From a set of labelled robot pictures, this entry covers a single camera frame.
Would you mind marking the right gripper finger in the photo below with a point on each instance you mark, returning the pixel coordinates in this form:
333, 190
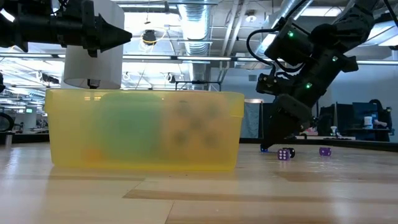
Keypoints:
289, 118

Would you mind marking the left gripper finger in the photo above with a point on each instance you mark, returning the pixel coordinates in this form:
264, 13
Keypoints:
112, 35

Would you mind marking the small black die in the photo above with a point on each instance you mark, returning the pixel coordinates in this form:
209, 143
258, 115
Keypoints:
292, 152

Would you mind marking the small dark purple die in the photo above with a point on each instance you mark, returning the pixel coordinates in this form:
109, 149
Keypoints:
283, 155

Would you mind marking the small blue die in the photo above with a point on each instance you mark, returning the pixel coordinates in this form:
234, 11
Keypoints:
265, 150

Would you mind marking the large cyan foam die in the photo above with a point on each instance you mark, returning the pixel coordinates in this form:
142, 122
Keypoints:
130, 124

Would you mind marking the large pink foam die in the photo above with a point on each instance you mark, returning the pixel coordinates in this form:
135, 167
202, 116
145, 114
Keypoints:
199, 152

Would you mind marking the yellow translucent plastic bin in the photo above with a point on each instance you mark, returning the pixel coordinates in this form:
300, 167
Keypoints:
71, 133

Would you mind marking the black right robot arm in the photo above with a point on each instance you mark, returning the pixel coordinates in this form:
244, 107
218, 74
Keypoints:
342, 28

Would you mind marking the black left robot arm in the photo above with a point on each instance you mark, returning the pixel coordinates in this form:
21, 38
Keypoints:
31, 28

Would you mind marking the white shade wooden base lamp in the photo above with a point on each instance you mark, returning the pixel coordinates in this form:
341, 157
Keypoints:
93, 68

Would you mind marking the dark monitor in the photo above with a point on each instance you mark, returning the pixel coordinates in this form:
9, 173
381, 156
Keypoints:
335, 116

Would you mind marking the small translucent purple die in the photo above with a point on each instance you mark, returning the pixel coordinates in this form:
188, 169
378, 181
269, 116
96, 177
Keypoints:
325, 151

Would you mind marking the blue screen monitor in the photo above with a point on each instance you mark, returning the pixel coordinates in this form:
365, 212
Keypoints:
362, 110

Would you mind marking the white cup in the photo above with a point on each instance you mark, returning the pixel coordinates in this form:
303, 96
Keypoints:
368, 122

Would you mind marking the person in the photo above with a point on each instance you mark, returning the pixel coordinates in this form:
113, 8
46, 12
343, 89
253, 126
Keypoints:
384, 115

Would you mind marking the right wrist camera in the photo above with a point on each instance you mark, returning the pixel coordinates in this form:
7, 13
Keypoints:
267, 84

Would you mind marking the black aluminium table frame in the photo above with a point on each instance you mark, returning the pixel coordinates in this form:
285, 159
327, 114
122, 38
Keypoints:
357, 144

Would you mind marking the slanted silver ventilation duct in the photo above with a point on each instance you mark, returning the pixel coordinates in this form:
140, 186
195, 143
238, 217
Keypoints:
289, 9

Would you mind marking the vertical silver ventilation duct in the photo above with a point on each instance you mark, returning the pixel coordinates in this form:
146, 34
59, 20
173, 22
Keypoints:
196, 28

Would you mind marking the low black stand frame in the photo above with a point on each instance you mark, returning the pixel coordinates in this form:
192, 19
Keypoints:
199, 82

